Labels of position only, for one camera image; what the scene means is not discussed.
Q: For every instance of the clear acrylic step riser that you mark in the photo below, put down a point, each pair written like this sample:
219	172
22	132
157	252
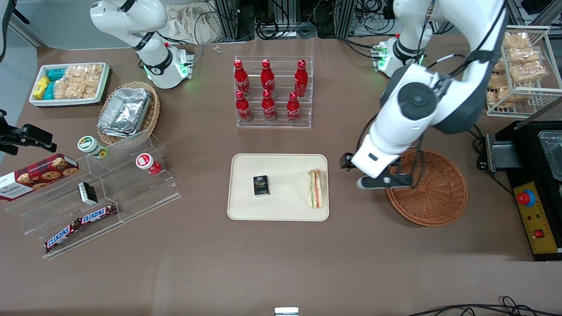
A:
30	219
145	193

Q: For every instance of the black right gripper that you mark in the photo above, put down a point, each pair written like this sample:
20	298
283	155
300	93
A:
17	137

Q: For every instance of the black machine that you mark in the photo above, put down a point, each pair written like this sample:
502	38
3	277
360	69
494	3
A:
518	180

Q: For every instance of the brown wicker basket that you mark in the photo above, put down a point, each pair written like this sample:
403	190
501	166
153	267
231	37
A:
439	197

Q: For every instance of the grey metal bracket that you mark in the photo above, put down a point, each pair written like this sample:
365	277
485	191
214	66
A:
505	156

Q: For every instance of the beige serving tray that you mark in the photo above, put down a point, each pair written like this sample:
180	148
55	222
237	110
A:
287	202

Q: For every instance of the red emergency stop button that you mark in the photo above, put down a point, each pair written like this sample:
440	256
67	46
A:
525	198

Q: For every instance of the teal snack packet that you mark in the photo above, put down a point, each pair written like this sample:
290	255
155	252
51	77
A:
49	91
56	73

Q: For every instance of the black stand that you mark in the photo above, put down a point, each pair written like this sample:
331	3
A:
9	8

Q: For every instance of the rice cracker bag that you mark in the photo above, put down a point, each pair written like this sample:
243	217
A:
72	81
524	55
529	72
94	79
517	40
505	90
498	67

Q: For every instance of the black box with gold print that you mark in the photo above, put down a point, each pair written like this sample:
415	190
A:
261	186

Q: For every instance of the aluminium profile frame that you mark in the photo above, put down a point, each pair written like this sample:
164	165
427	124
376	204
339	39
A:
344	17
232	17

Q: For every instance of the green lid cup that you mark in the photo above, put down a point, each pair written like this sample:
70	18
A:
91	145

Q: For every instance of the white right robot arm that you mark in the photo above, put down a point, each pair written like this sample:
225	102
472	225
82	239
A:
131	19

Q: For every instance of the yellow snack packet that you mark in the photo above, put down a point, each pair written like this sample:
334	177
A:
41	87

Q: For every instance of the red cola bottle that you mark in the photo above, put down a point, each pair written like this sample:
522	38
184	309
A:
267	79
300	81
293	110
241	79
268	109
243	109

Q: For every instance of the clear acrylic bottle rack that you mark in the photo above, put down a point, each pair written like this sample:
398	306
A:
281	125

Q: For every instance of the small white device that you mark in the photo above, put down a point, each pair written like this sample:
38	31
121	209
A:
286	311

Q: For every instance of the red lid cup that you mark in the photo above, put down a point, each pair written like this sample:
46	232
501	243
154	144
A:
145	162

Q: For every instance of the white plastic bin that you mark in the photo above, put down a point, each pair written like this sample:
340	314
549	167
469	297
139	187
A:
70	102

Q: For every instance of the red tartan cookie box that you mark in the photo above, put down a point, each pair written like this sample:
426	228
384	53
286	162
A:
35	177

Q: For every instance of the yellow control panel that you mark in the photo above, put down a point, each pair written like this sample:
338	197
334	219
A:
542	219

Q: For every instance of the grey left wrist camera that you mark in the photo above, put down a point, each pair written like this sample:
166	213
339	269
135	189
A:
384	182

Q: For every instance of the light wicker basket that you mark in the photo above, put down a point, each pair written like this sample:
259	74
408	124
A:
151	118

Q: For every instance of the black box with white edge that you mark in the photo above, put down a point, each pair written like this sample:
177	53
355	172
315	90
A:
88	194

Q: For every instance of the beige cloth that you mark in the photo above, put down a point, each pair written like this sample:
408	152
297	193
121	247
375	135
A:
193	22

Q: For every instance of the triangle sandwich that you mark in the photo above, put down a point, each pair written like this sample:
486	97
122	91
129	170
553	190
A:
316	188

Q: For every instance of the clear plastic container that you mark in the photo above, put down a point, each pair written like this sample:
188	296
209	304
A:
553	153

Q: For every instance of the aluminium foil tray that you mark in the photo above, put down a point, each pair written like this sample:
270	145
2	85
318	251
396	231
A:
125	112

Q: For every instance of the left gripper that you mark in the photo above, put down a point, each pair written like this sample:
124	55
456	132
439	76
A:
344	162

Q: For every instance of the Snickers bar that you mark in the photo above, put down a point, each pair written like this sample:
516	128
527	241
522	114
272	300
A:
61	237
99	214

